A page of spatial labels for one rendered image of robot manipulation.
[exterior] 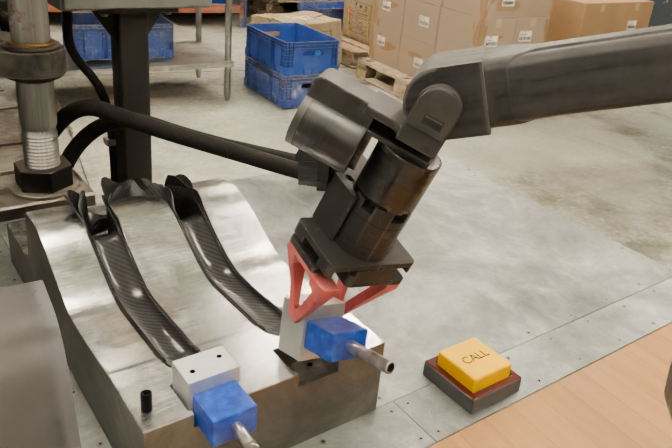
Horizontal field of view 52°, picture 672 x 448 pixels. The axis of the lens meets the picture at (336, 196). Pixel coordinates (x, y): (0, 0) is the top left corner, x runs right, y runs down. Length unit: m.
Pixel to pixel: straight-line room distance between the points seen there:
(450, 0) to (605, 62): 4.08
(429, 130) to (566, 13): 4.68
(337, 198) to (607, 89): 0.23
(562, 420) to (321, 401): 0.28
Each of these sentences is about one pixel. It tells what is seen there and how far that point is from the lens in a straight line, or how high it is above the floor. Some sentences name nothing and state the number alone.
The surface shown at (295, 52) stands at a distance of 4.38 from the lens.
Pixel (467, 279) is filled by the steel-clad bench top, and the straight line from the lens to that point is 1.06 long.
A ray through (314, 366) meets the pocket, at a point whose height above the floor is 0.86.
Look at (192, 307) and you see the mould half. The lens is 0.78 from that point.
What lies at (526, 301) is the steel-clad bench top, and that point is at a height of 0.80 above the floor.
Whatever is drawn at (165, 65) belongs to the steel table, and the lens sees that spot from 4.38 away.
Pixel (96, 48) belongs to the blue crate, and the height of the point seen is 0.33.
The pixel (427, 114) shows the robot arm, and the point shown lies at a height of 1.17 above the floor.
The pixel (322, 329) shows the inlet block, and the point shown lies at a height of 0.94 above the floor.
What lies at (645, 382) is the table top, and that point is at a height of 0.80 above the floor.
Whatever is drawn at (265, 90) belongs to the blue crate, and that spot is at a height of 0.06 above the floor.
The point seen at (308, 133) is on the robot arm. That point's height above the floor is 1.13.
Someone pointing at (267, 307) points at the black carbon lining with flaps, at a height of 0.88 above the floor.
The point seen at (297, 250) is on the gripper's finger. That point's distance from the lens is 0.63.
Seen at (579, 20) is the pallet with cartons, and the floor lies 0.63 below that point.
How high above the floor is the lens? 1.32
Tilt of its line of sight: 24 degrees down
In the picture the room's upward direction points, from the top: 5 degrees clockwise
